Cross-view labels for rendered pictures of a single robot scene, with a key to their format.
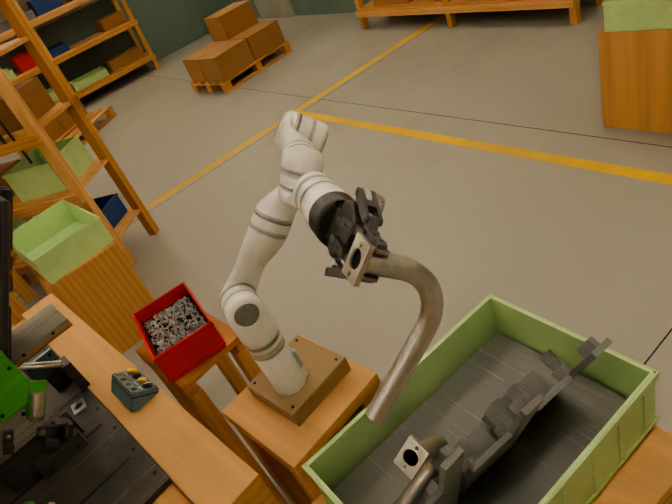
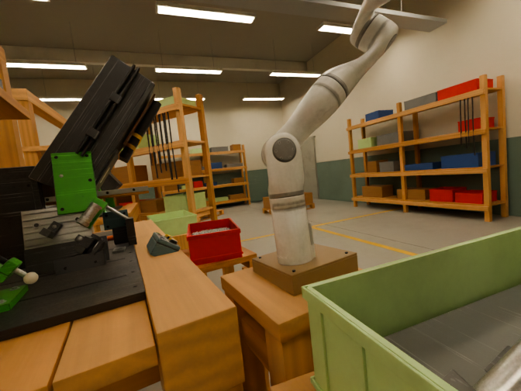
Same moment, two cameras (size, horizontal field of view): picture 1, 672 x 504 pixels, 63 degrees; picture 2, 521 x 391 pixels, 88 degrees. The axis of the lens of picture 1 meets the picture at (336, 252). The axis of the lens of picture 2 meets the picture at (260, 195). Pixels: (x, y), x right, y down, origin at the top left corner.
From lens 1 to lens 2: 92 cm
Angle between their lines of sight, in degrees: 30
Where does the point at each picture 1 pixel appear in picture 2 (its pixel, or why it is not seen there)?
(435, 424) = (494, 327)
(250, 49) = not seen: hidden behind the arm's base
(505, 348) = not seen: outside the picture
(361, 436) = (384, 297)
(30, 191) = (171, 207)
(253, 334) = (282, 174)
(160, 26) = (257, 188)
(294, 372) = (305, 240)
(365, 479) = not seen: hidden behind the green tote
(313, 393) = (319, 267)
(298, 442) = (289, 306)
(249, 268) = (298, 126)
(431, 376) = (476, 275)
